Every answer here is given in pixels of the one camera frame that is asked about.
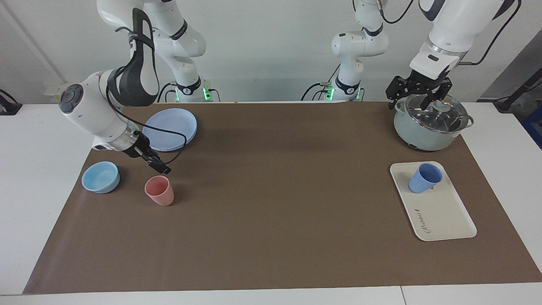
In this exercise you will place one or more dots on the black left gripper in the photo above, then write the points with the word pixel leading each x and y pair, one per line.
pixel 423 82

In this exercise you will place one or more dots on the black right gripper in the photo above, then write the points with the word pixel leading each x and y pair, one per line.
pixel 139 148

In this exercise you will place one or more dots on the pink cup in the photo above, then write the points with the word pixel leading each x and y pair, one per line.
pixel 161 195

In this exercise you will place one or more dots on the blue cup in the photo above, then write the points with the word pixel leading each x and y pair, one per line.
pixel 423 180

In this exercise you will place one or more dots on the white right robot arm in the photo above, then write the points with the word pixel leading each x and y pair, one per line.
pixel 93 110

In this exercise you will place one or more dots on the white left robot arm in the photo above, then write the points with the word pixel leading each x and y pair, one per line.
pixel 453 25

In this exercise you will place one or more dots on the cream tray with Rabbit print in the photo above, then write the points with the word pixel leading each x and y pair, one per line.
pixel 440 212

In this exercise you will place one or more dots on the glass pot lid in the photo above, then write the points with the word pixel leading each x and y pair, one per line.
pixel 449 120

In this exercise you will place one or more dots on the pale blue plate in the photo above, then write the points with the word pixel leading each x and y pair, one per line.
pixel 173 118

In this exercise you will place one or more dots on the pale green electric pot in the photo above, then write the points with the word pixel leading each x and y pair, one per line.
pixel 423 140

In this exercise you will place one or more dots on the light blue bowl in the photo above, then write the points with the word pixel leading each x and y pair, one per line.
pixel 99 178

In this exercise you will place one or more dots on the black stand leg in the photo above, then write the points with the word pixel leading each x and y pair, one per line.
pixel 514 95

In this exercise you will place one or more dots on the dark grey panel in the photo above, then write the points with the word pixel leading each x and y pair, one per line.
pixel 516 67

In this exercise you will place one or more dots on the blue crate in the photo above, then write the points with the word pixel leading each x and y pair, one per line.
pixel 534 127

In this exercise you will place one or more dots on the brown table mat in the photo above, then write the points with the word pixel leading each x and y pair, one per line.
pixel 275 212

